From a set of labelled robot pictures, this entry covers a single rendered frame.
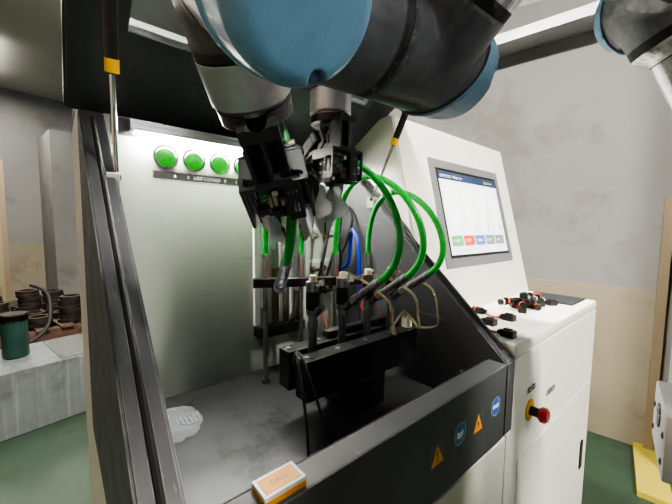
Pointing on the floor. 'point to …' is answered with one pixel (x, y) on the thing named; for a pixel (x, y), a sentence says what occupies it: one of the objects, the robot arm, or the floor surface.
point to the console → (526, 480)
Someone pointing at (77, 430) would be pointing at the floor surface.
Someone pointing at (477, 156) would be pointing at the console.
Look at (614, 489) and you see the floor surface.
